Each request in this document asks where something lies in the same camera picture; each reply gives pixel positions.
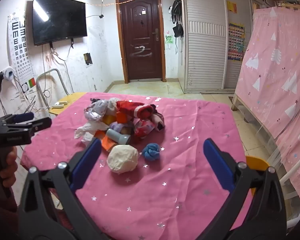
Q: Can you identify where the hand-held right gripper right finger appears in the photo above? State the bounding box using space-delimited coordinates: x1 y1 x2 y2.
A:
197 138 288 240

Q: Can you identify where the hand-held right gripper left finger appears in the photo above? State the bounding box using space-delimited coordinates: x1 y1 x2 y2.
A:
17 137 108 240

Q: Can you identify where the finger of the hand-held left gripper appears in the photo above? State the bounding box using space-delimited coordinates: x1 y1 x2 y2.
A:
5 112 35 125
19 117 52 136

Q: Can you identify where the cream paper ball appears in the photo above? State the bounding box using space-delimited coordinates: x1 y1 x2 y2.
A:
107 144 139 174

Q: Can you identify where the yellow bin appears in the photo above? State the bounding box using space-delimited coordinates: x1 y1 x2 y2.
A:
245 155 269 198

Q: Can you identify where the person's left forearm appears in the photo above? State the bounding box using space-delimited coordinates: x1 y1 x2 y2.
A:
0 177 19 240

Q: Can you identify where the person's left hand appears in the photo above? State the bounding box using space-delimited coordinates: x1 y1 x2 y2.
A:
0 146 18 188

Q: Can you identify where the flat orange box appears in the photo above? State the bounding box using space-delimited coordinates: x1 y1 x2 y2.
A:
100 130 118 152

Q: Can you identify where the yellow wooden seat chair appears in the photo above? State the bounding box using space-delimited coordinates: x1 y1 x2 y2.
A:
36 69 87 115

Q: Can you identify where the grey plastic tube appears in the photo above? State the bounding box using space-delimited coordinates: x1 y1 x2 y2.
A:
106 128 132 145

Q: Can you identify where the purple wrapper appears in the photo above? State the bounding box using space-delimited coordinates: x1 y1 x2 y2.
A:
109 121 125 133

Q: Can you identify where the silver foil wrapper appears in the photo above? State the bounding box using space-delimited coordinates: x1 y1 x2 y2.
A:
84 100 108 122

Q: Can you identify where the pink star tablecloth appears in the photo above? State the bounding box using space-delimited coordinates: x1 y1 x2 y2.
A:
21 92 255 240

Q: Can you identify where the eye test chart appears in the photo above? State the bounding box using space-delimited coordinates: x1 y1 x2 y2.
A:
7 12 37 90

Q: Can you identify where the blue cloth ball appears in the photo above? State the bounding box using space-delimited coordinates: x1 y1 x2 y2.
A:
142 143 162 161

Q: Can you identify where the white metal chair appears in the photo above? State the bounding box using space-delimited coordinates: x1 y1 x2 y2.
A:
275 152 300 220

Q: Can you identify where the pink floral cloth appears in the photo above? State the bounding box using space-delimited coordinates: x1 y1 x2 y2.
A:
134 114 165 138

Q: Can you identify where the red cloth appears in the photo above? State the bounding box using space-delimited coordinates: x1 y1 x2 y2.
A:
116 100 157 120

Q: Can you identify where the pink patterned bed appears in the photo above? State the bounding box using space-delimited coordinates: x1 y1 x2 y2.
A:
236 6 300 203

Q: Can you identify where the white slatted wardrobe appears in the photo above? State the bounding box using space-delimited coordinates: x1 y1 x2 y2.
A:
181 0 255 92

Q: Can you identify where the colourful grid poster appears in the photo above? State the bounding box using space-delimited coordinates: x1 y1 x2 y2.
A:
227 23 245 61

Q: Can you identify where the dark brown door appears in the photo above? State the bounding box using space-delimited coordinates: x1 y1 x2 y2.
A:
116 0 167 83

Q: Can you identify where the small black hanging bag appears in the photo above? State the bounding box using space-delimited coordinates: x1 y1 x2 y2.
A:
172 24 184 38

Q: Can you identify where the large black hanging bag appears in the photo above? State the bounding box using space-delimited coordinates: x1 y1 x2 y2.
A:
171 0 182 23

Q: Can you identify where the white wall socket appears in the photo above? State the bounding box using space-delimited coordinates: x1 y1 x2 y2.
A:
2 66 15 80

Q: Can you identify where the wooden bed frame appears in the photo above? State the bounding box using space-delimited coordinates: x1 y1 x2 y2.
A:
231 90 277 140

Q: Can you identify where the black wall television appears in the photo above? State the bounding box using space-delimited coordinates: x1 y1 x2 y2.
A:
32 0 88 46

